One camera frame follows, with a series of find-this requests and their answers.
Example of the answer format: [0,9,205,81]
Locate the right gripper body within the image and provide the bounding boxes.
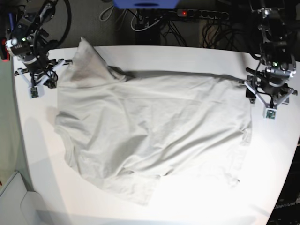
[14,59,65,89]

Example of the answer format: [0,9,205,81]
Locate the white t-shirt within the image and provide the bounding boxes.
[55,39,252,205]

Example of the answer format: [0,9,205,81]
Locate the blue box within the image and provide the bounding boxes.
[113,0,179,9]

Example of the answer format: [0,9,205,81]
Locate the white plastic bin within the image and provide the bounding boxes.
[0,172,56,225]

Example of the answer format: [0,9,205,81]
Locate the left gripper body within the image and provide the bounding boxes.
[244,70,298,109]

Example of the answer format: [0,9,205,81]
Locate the red and blue tools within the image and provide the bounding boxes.
[0,7,15,61]

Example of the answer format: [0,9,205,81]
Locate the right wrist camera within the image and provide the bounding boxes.
[28,86,45,99]

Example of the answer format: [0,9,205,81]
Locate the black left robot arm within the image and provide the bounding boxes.
[244,0,296,118]

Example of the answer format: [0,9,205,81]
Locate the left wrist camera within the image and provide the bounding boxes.
[263,108,278,120]

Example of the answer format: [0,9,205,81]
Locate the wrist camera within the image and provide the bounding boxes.
[263,108,278,120]
[28,86,45,99]

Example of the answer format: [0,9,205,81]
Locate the white power strip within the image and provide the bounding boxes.
[177,9,229,20]

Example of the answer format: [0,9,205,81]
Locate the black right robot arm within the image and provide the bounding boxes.
[5,0,72,92]

